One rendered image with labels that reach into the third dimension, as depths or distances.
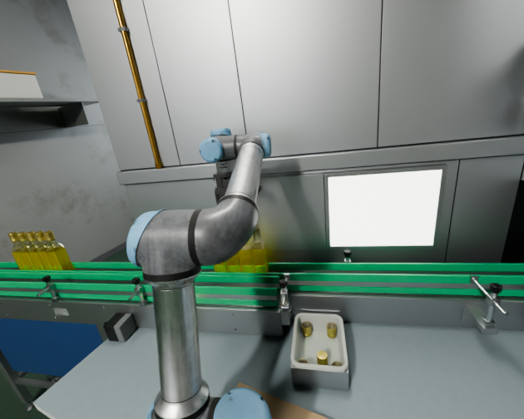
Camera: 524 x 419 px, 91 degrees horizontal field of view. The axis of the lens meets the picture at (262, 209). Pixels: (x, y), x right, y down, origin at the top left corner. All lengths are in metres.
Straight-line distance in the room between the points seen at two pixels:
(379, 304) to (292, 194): 0.53
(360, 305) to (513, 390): 0.45
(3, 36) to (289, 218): 3.43
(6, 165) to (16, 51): 1.15
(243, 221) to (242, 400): 0.39
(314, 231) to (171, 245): 0.74
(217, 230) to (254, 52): 0.76
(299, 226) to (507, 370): 0.79
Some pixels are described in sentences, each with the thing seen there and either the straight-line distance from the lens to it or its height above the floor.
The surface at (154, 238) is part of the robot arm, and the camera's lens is 0.52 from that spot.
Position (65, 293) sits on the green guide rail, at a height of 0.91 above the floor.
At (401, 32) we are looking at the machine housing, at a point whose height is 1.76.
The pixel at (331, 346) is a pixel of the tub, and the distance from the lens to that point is 1.06.
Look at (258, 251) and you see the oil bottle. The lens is 1.04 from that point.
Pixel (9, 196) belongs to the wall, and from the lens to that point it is 3.62.
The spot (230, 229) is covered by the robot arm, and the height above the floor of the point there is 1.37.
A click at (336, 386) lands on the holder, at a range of 0.97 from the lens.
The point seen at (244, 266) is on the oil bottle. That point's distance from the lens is 1.09.
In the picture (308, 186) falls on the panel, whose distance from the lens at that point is 1.06.
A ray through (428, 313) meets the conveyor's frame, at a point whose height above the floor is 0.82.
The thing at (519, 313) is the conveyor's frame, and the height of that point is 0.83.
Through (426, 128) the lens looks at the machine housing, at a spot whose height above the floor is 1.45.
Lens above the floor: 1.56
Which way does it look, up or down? 20 degrees down
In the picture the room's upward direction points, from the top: 7 degrees counter-clockwise
